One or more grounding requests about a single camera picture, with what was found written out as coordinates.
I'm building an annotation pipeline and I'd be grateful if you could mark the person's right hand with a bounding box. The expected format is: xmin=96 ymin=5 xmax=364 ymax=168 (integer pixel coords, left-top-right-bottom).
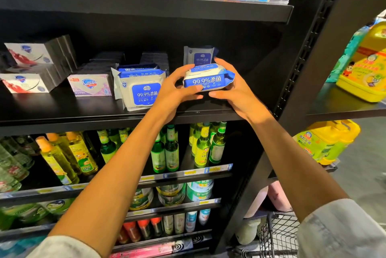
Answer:
xmin=208 ymin=57 xmax=266 ymax=124

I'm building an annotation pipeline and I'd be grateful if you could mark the person's left hand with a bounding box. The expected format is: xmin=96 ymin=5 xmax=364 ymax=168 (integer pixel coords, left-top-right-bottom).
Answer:
xmin=151 ymin=63 xmax=205 ymax=126

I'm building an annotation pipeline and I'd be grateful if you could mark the single blue label wipe pack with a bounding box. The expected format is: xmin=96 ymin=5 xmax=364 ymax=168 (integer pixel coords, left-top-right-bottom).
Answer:
xmin=119 ymin=69 xmax=166 ymax=112
xmin=111 ymin=63 xmax=159 ymax=100
xmin=183 ymin=63 xmax=236 ymax=93

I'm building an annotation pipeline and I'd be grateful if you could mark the black store shelf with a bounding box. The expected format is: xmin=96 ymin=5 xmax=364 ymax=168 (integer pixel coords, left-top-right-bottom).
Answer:
xmin=0 ymin=0 xmax=386 ymax=258

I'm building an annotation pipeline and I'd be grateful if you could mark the black wire shopping cart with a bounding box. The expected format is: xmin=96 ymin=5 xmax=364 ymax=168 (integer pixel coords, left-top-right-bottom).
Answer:
xmin=232 ymin=211 xmax=300 ymax=258

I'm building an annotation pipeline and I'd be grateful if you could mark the person's left forearm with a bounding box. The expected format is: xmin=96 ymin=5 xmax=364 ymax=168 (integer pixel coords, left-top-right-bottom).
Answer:
xmin=49 ymin=113 xmax=176 ymax=256

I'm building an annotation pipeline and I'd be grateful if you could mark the person's right forearm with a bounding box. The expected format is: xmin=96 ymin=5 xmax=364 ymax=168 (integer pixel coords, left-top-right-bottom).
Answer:
xmin=250 ymin=110 xmax=349 ymax=222

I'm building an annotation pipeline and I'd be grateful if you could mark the row of white upright packs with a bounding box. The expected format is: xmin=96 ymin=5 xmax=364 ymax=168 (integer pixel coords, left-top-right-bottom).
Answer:
xmin=183 ymin=45 xmax=219 ymax=67

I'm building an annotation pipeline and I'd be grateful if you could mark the row of green yellow bottles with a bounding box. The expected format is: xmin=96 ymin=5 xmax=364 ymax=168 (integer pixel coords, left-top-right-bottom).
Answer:
xmin=35 ymin=121 xmax=228 ymax=185

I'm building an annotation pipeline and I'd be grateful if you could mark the row of white pink soap boxes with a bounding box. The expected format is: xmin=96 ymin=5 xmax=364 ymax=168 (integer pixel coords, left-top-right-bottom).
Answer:
xmin=67 ymin=51 xmax=126 ymax=98

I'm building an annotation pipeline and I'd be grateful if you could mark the yellow detergent jug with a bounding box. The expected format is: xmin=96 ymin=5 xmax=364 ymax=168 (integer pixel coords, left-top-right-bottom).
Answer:
xmin=294 ymin=120 xmax=361 ymax=166

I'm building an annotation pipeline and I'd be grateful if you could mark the green lidded wipe tub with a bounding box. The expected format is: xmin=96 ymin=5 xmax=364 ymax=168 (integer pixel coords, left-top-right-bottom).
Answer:
xmin=129 ymin=187 xmax=154 ymax=211
xmin=0 ymin=203 xmax=49 ymax=228
xmin=186 ymin=179 xmax=214 ymax=202
xmin=45 ymin=197 xmax=76 ymax=216
xmin=157 ymin=184 xmax=187 ymax=207

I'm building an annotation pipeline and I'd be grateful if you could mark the row of white small bottles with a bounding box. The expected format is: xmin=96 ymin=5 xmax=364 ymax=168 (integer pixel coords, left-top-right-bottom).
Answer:
xmin=162 ymin=208 xmax=212 ymax=235

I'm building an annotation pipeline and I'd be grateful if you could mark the cream white pouch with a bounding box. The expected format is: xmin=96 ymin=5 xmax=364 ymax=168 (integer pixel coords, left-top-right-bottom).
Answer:
xmin=235 ymin=217 xmax=261 ymax=245

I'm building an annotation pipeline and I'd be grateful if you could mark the row of white red soap boxes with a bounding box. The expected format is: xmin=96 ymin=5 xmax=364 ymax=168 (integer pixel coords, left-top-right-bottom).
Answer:
xmin=0 ymin=34 xmax=78 ymax=94

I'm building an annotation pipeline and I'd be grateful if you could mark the long pink packet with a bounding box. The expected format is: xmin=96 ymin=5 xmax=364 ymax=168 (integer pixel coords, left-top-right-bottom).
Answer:
xmin=109 ymin=237 xmax=194 ymax=258

